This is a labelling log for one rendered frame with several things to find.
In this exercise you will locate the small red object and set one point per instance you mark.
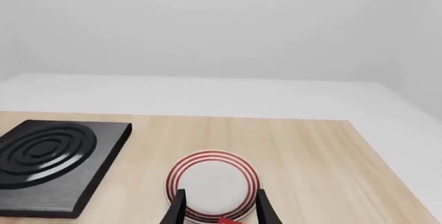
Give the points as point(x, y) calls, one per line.
point(230, 220)

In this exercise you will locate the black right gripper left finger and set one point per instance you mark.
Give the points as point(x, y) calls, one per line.
point(176, 209)

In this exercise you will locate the white plate with red rings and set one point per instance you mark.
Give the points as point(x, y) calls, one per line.
point(215, 182)

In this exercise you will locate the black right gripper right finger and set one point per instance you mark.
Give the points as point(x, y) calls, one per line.
point(268, 211)

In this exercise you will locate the flat black stove plate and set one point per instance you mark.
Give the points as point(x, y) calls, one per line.
point(52, 161)

